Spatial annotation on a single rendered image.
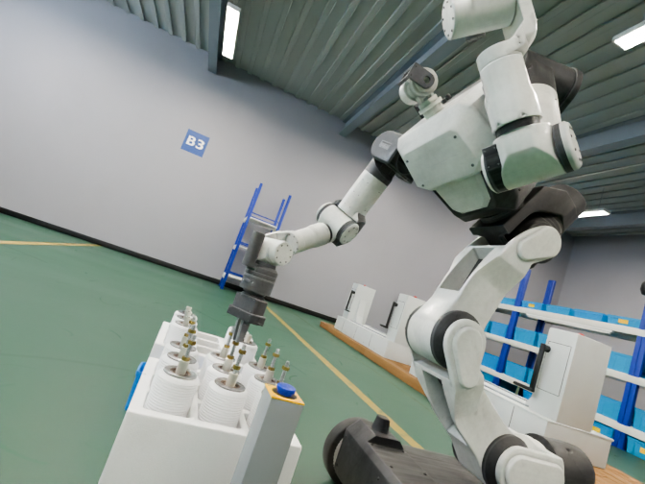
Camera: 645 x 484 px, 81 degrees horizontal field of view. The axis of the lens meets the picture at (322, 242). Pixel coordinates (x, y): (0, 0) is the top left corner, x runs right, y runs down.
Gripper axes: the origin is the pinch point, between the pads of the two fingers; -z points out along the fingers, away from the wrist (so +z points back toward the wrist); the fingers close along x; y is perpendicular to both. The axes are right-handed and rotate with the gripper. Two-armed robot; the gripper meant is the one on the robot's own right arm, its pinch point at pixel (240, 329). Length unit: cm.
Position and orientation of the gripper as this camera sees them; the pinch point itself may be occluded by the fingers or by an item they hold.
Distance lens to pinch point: 106.5
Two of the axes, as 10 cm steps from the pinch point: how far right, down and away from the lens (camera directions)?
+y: 5.2, 2.9, 8.1
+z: 3.3, -9.4, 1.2
